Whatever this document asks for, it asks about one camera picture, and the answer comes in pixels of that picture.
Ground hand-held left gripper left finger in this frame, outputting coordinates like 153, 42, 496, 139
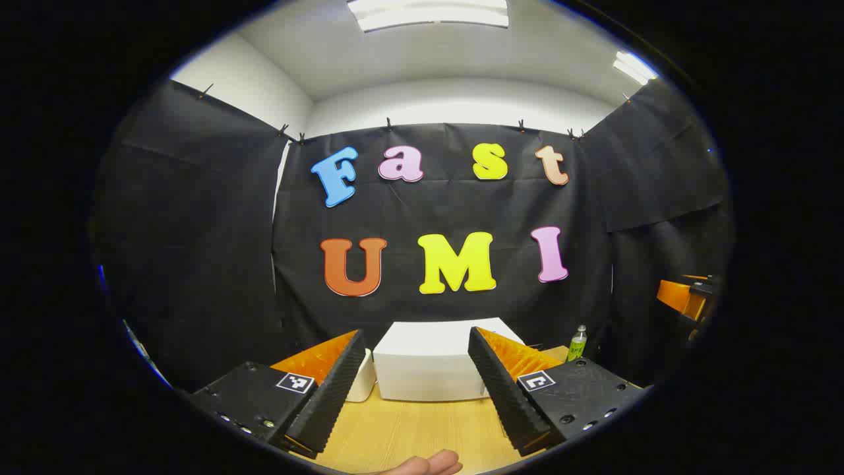
187, 329, 368, 460

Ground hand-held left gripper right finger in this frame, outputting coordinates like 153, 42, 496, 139
467, 326, 650, 457

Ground white microwave oven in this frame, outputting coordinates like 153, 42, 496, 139
373, 317, 528, 402

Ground white toaster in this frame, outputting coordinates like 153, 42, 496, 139
344, 348, 378, 403

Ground black backdrop cloth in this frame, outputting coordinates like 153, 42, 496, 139
89, 78, 736, 396

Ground row of black cloth clips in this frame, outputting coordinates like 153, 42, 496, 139
196, 82, 632, 144

